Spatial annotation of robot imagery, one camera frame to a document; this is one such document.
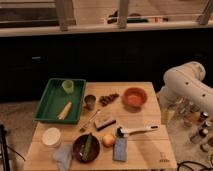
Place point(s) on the blue cloth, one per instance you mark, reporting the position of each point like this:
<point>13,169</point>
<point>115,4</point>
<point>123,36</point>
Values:
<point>63,156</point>

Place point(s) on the metal fork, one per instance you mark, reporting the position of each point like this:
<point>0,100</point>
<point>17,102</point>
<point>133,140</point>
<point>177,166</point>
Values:
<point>85,126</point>

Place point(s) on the orange bowl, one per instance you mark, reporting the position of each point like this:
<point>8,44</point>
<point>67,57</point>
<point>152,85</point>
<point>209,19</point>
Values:
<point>134,97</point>

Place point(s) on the blue sponge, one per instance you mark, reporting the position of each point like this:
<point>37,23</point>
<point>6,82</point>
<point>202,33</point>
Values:
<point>119,151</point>

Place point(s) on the white paper cup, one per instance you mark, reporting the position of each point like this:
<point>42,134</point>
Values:
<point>51,137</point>

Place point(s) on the green plastic cup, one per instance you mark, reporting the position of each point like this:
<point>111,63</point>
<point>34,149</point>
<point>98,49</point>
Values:
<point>68,86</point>

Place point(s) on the green plastic tray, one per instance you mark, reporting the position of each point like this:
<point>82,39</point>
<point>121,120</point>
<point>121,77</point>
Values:
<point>54,99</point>

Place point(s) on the wooden block brush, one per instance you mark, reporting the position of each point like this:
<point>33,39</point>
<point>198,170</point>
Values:
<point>102,123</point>

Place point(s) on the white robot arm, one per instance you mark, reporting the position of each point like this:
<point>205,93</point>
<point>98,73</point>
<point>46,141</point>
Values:
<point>185,81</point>

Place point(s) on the dark brown plate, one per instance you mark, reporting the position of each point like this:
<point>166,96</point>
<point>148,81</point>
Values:
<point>78,148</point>

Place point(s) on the apple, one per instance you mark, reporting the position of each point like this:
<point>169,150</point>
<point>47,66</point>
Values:
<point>108,140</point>

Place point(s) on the green cucumber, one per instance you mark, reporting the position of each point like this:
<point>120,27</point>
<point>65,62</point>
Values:
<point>87,148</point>

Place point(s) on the small metal cup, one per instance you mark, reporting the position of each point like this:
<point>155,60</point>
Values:
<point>90,102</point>

